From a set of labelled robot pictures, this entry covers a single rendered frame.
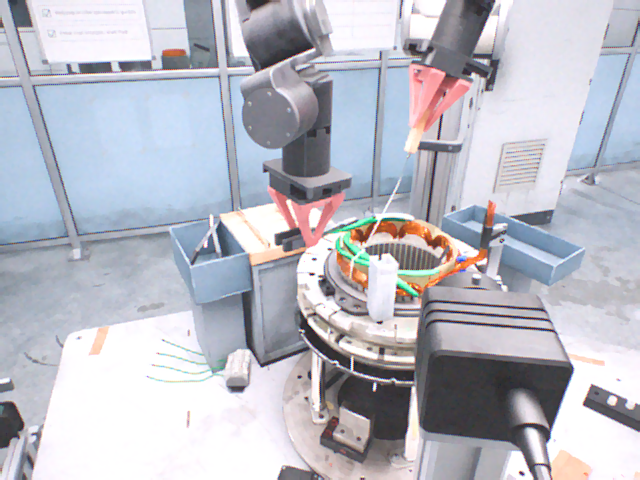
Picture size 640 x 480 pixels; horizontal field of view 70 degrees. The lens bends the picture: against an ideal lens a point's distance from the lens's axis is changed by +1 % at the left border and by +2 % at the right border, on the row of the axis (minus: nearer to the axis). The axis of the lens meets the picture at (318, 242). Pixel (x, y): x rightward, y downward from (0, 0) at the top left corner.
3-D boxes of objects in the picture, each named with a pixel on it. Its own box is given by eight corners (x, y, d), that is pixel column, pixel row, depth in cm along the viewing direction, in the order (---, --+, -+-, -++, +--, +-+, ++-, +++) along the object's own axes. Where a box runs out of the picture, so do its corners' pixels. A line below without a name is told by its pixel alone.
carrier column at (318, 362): (314, 416, 84) (313, 328, 74) (310, 406, 86) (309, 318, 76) (327, 412, 85) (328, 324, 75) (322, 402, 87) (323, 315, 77)
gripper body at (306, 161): (308, 203, 50) (309, 137, 47) (261, 175, 57) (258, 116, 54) (353, 191, 54) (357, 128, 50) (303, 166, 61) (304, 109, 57)
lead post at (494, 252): (495, 295, 68) (512, 225, 62) (479, 297, 67) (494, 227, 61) (489, 288, 69) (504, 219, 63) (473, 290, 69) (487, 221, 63)
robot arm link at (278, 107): (322, -7, 47) (253, 24, 51) (274, -7, 37) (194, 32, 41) (357, 108, 51) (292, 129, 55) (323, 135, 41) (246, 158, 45)
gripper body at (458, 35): (488, 83, 58) (516, 21, 56) (420, 54, 55) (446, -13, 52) (461, 79, 64) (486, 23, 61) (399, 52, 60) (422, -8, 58)
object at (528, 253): (548, 361, 100) (586, 247, 86) (519, 383, 94) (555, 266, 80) (455, 304, 117) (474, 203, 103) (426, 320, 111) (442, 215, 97)
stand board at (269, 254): (251, 266, 85) (250, 255, 83) (220, 224, 99) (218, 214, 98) (344, 241, 93) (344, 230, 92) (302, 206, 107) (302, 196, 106)
